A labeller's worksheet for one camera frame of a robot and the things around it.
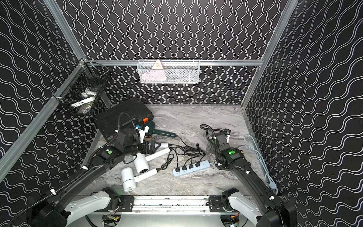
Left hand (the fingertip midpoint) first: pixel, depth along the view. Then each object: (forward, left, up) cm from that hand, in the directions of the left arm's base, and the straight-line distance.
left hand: (154, 141), depth 76 cm
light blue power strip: (-4, -28, -18) cm, 34 cm away
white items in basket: (+15, +38, +13) cm, 43 cm away
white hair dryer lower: (-17, +13, -16) cm, 26 cm away
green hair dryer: (+23, +9, -17) cm, 30 cm away
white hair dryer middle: (-6, +8, -11) cm, 15 cm away
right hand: (+4, -36, -6) cm, 37 cm away
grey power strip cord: (+14, -61, -20) cm, 66 cm away
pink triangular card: (+40, +4, +15) cm, 43 cm away
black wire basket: (+24, +50, +9) cm, 56 cm away
